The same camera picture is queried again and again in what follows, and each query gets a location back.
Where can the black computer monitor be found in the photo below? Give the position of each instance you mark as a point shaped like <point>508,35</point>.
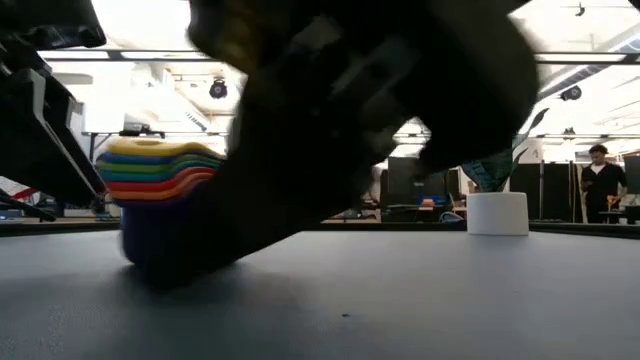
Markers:
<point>405,180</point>

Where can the pink-red measuring cup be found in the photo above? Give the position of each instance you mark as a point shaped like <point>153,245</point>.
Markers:
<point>125,186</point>

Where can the white plant pot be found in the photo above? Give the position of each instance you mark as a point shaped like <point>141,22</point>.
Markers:
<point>497,215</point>

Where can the black ceiling camera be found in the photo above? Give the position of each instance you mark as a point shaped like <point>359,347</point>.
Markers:
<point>218,89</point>
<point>571,93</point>

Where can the artificial teal succulent plant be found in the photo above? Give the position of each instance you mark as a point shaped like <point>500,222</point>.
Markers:
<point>492,170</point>

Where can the orange measuring cup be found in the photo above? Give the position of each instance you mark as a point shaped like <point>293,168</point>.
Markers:
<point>125,195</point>

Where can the yellow measuring cup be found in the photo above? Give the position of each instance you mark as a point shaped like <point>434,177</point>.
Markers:
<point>125,147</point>

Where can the black room partition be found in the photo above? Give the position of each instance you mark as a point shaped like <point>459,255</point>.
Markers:
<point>555,190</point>

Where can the teal measuring cup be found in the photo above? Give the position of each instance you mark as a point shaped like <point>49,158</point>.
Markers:
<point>125,175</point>

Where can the black aluminium table frame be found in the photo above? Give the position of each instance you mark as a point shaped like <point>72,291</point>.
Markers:
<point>350,226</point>

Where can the blue measuring cup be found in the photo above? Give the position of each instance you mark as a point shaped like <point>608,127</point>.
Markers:
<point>125,158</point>

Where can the green measuring cup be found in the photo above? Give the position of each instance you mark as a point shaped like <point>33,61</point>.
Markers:
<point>125,166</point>

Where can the purple measuring cup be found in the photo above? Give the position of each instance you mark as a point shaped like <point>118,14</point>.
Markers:
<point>145,235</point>

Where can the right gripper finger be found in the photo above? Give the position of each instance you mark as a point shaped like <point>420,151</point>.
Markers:
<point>260,200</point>

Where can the person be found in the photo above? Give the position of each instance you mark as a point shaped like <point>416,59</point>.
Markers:
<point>602,185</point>

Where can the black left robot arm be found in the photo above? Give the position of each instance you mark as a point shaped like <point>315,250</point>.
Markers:
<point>30,125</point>

